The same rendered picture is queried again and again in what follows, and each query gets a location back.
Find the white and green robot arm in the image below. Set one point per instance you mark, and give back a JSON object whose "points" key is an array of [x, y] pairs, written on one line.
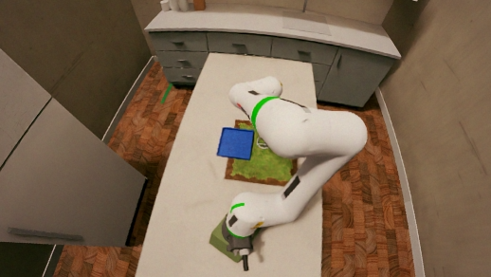
{"points": [[328, 140]]}

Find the blue tray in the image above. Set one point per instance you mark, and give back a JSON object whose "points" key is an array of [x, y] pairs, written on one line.
{"points": [[235, 143]]}

